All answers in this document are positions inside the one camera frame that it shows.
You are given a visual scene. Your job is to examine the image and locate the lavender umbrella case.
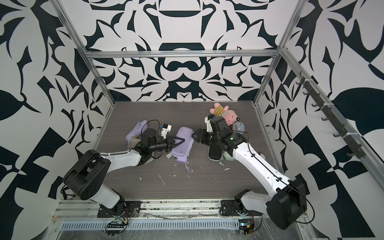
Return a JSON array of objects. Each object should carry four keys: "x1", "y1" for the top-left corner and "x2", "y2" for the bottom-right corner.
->
[{"x1": 167, "y1": 127, "x2": 195, "y2": 173}]

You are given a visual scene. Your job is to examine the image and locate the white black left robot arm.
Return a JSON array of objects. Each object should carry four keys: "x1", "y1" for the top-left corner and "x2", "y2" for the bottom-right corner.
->
[{"x1": 63, "y1": 129, "x2": 185, "y2": 216}]

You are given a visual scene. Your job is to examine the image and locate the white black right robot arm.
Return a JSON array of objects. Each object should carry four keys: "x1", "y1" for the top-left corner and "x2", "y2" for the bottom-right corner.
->
[{"x1": 192, "y1": 117, "x2": 309, "y2": 230}]

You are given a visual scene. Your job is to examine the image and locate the pink plush pig toy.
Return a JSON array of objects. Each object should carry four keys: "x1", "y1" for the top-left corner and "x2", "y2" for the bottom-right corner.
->
[{"x1": 210, "y1": 103, "x2": 240, "y2": 126}]

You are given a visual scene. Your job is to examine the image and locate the blue round alarm clock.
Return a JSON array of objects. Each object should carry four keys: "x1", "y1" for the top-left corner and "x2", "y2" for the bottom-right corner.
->
[{"x1": 232, "y1": 121, "x2": 246, "y2": 134}]

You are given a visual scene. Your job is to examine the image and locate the brown white plush dog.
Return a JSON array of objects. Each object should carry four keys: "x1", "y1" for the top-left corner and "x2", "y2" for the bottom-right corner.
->
[{"x1": 258, "y1": 153, "x2": 266, "y2": 160}]

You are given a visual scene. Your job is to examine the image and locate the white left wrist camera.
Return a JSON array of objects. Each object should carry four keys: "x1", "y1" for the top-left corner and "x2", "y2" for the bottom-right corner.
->
[{"x1": 160, "y1": 124, "x2": 172, "y2": 139}]

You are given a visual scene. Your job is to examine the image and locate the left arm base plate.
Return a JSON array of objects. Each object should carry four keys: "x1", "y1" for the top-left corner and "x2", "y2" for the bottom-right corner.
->
[{"x1": 97, "y1": 201, "x2": 142, "y2": 218}]

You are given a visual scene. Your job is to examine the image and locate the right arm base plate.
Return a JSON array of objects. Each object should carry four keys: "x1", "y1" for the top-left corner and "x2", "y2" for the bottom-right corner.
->
[{"x1": 219, "y1": 200, "x2": 250, "y2": 217}]

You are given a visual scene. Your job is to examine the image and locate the white perforated cable tray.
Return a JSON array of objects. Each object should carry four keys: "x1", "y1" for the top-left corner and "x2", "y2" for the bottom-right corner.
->
[{"x1": 61, "y1": 219, "x2": 240, "y2": 231}]

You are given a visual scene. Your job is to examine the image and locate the aluminium cage frame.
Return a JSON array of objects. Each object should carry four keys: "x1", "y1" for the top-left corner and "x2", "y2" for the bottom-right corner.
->
[{"x1": 51, "y1": 1, "x2": 384, "y2": 188}]

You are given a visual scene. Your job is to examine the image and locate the black wall hook rail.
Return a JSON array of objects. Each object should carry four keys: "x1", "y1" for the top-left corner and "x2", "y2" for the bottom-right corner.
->
[{"x1": 297, "y1": 73, "x2": 367, "y2": 159}]

